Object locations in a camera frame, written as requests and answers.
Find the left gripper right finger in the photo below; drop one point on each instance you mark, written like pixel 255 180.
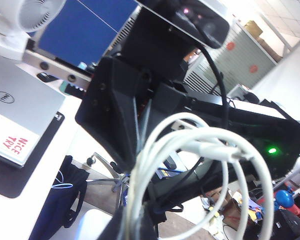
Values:
pixel 148 230

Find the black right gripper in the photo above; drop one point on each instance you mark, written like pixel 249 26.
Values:
pixel 160 55

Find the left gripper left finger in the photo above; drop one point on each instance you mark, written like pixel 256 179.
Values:
pixel 115 227

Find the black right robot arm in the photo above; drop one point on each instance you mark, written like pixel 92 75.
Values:
pixel 252 130

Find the white rounded seat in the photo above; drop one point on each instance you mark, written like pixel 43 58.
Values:
pixel 95 225

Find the navy backpack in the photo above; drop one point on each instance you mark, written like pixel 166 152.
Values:
pixel 57 207

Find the office chair base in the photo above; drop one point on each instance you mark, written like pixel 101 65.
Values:
pixel 107 166

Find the blue partition board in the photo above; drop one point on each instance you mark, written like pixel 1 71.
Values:
pixel 85 27

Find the gray louvered cabinet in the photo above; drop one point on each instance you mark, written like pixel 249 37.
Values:
pixel 240 65

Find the silver Dell laptop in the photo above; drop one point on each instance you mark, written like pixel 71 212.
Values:
pixel 20 112

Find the black mouse pad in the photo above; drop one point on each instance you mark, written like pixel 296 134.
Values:
pixel 5 177

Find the white desk fan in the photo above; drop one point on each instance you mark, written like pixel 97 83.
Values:
pixel 37 15

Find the blue balloon toy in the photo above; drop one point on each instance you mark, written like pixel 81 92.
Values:
pixel 283 200

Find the cardboard box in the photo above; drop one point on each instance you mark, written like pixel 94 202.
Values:
pixel 252 26

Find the aluminium rail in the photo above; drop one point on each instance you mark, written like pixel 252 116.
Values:
pixel 55 68

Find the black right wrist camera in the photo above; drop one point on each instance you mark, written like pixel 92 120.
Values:
pixel 202 22

